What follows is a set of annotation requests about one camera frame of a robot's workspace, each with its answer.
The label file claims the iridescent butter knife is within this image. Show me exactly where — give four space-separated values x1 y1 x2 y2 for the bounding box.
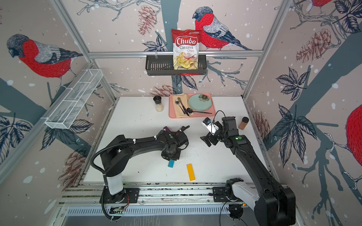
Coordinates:
177 98 189 116

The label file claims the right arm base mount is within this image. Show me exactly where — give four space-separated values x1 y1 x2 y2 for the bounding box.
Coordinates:
212 186 234 202

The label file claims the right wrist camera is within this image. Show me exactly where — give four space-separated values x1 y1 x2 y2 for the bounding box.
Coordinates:
202 117 221 135

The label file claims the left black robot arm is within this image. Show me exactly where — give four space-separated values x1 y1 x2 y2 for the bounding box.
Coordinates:
90 126 190 196

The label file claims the brown spice bottle black cap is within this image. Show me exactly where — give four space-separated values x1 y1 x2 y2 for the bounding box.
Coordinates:
238 117 249 130

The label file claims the black long spoon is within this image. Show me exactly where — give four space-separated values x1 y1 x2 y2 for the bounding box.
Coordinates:
187 108 212 115

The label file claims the pink plastic tray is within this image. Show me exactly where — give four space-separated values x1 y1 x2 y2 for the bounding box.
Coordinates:
169 93 216 119

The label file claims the teal long block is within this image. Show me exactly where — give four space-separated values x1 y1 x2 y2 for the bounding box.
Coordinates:
168 160 175 168

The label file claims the Chuba cassava chips bag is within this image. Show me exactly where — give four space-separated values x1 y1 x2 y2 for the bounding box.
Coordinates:
172 29 201 70

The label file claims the black wire wall basket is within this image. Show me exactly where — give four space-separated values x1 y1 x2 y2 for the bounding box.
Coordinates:
145 54 207 76

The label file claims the silver teaspoon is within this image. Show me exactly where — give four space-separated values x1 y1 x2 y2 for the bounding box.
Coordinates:
175 100 186 115

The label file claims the white wire wall basket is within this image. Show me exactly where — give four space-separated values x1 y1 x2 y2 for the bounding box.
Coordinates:
45 69 103 129

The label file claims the glass salt grinder black cap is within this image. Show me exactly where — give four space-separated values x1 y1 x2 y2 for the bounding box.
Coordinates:
153 96 164 112

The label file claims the beige cloth napkin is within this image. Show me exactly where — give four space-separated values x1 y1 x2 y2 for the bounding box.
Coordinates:
170 94 191 118

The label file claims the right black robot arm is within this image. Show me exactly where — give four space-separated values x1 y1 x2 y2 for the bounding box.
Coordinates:
201 116 296 226

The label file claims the yellow long block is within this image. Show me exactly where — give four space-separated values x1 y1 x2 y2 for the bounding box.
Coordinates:
187 164 196 181

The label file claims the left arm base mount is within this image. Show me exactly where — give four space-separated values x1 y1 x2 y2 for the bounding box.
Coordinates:
100 186 140 204

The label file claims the mint green flower plate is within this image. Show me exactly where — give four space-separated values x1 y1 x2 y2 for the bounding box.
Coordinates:
188 94 212 111

